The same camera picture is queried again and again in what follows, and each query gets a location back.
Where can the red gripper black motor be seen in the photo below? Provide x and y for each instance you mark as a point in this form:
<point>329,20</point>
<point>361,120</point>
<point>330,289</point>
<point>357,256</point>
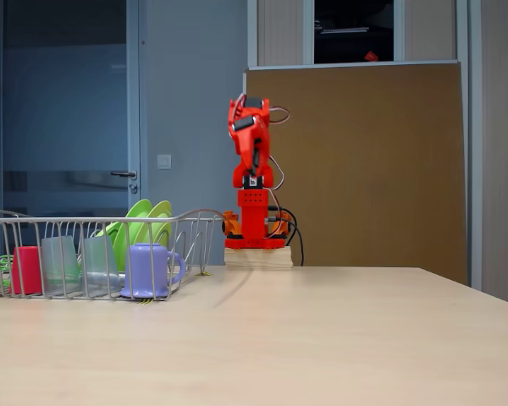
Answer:
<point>246,141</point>

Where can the green plastic plate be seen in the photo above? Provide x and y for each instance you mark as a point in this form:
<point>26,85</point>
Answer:
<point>131,230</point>
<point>108,232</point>
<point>161,230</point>

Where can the purple plastic mug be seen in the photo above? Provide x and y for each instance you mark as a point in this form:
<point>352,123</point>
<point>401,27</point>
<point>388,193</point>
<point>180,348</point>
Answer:
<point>148,270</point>

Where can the grey translucent plastic cup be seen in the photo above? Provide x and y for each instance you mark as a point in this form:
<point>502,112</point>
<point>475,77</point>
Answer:
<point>59,262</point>
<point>98,262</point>

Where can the red plastic cup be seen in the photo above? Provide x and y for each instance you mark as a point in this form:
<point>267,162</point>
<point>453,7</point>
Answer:
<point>27,270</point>

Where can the red-orange LeRobot robot arm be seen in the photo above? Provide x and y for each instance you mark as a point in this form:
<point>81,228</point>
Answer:
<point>252,220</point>

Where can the orange table clamp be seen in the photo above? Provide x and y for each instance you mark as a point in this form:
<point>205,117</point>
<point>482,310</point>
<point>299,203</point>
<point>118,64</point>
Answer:
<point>230,226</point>

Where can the wooden base block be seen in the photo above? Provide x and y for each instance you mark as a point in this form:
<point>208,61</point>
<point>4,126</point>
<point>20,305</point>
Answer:
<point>258,257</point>

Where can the brown partition board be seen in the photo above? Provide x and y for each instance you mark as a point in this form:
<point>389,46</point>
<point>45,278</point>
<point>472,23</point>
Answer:
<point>364,148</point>

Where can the grey open tambour cabinet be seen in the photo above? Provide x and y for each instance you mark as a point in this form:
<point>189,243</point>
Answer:
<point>279,29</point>

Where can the small red object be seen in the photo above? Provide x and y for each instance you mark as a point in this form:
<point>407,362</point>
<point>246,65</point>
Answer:
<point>370,56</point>

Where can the yellow black striped tape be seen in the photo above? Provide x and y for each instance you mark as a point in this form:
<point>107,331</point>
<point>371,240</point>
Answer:
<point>144,301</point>

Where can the grey glass door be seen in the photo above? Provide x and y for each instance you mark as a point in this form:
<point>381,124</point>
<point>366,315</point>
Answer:
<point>67,105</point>

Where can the white light switch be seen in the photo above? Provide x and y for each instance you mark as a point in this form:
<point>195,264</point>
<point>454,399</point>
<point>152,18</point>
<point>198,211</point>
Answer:
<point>164,161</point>

